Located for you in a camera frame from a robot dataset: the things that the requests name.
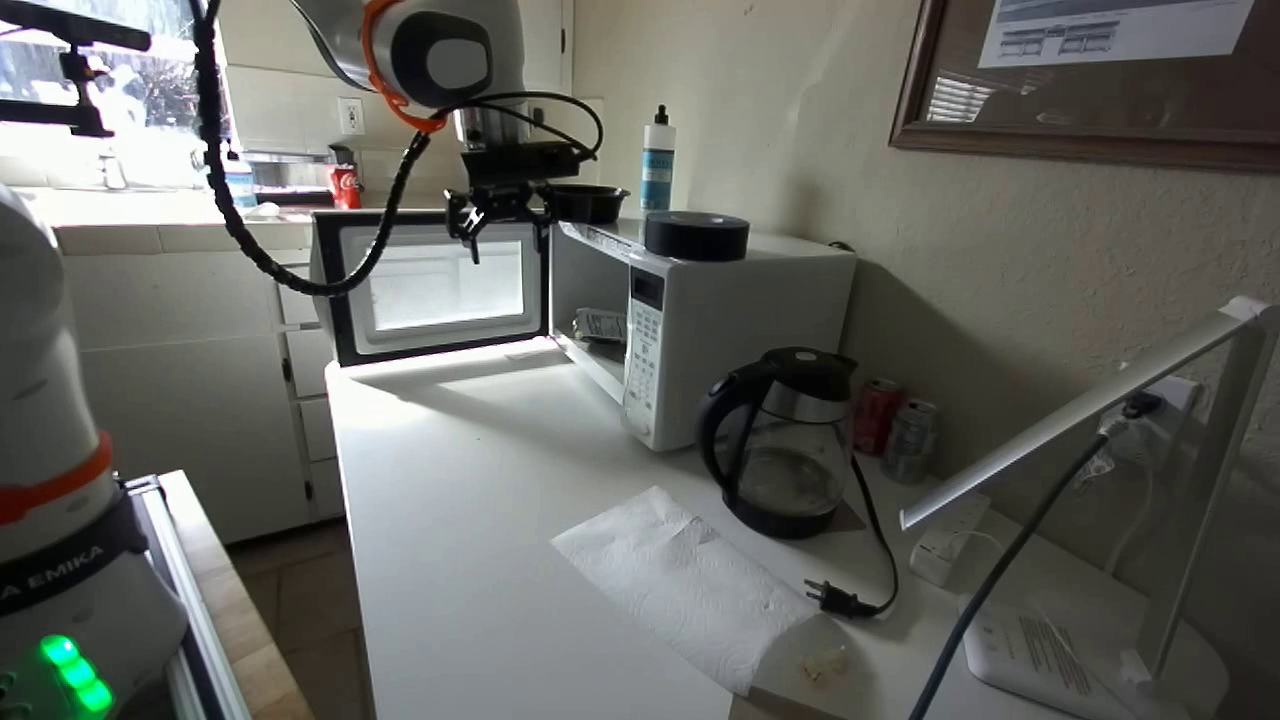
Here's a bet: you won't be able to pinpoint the dark thin power cable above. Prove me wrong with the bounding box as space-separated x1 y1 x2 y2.
904 392 1162 720

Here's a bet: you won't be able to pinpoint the white bottle blue label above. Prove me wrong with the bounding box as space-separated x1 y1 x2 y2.
639 101 678 221

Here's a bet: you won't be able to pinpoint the wood framed picture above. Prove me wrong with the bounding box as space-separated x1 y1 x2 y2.
889 0 1280 176

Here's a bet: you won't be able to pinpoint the white microwave oven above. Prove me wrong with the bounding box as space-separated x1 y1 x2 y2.
548 215 860 457

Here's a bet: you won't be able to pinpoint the white wall outlet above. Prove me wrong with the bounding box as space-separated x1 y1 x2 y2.
1103 375 1207 471

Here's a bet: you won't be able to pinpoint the red fire extinguisher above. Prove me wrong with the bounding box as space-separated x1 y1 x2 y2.
322 140 368 211

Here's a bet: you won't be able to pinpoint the silver soda can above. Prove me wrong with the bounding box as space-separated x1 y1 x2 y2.
885 395 944 487

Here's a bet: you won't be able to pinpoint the black plastic bowl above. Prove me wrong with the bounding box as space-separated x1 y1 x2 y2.
537 179 631 227

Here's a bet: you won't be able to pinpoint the white desk lamp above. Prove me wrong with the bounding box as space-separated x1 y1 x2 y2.
891 293 1280 720

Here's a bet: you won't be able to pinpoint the black electric kettle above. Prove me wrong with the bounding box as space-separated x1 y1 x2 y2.
695 350 860 545

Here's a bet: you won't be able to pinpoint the black kettle power cord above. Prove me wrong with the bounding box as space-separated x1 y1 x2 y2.
801 451 904 623

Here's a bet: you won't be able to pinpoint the white microwave door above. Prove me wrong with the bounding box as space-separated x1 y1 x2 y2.
307 205 550 369

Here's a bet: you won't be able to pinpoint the white wall cabinet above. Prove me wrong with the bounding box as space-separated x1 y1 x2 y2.
514 0 575 104

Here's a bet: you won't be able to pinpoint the red soda can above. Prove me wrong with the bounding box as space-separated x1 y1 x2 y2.
853 375 909 462

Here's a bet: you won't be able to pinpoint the white cabinet drawers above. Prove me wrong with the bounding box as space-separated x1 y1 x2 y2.
56 215 344 548

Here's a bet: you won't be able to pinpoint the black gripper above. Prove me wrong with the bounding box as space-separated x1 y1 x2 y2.
443 132 592 268

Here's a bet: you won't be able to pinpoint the wooden robot bench with rail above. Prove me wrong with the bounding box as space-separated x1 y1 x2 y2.
122 468 316 720

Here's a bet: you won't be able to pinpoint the black tape roll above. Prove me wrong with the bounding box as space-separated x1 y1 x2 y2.
644 207 753 266

